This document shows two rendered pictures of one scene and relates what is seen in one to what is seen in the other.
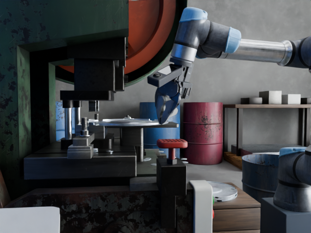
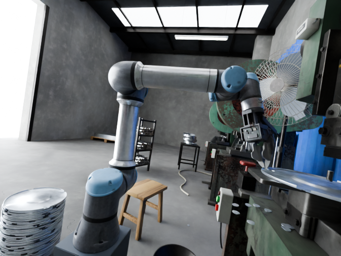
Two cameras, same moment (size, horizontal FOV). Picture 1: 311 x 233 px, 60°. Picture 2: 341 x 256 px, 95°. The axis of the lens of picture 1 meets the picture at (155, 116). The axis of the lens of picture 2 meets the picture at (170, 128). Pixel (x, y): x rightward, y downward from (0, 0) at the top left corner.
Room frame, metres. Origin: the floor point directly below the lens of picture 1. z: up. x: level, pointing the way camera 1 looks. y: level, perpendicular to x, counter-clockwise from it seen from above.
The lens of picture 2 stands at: (1.51, -0.18, 0.88)
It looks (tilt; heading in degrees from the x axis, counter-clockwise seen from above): 1 degrees down; 199
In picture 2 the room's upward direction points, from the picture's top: 9 degrees clockwise
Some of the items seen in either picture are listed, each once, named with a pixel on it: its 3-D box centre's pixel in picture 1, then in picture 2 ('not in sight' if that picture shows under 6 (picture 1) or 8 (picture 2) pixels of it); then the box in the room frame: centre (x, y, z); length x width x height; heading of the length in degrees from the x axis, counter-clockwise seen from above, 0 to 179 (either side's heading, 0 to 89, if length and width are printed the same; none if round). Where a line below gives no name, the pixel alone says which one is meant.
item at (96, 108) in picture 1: (94, 106); not in sight; (0.95, 0.21, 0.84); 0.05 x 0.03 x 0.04; 6
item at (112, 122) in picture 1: (127, 121); (319, 183); (0.96, 0.10, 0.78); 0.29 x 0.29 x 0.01
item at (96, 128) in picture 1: (92, 129); not in sight; (0.95, 0.22, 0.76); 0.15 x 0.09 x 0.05; 6
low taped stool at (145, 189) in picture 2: not in sight; (143, 205); (0.27, -0.74, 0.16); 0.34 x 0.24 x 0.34; 168
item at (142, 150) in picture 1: (141, 140); (297, 202); (0.96, 0.05, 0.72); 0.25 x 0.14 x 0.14; 96
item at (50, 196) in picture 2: not in sight; (38, 197); (0.86, -1.17, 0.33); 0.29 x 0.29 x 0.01
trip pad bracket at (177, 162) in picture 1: (170, 196); (244, 191); (0.66, -0.04, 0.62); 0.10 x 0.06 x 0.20; 6
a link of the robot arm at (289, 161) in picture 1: (296, 163); (104, 189); (1.04, -0.55, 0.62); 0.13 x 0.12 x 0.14; 11
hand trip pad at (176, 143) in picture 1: (171, 155); (246, 169); (0.64, -0.04, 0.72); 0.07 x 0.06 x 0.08; 96
